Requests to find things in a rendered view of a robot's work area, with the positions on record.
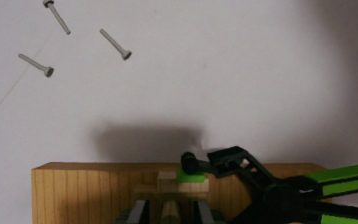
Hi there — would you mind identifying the black spring clamp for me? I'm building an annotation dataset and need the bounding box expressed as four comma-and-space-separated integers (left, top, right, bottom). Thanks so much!
176, 146, 358, 224

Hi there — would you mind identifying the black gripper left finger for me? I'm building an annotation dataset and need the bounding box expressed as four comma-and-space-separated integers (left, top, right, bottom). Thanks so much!
111, 200, 149, 224

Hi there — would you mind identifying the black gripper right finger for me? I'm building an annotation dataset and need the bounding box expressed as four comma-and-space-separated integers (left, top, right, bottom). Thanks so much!
193, 201, 227, 224

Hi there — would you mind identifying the tan wooden board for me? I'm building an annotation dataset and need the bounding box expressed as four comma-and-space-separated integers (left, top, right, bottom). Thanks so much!
31, 162, 329, 224

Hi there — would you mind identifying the grey metal nail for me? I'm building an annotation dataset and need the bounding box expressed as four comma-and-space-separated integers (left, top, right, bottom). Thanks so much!
42, 0, 70, 34
100, 29, 132, 60
18, 53, 54, 77

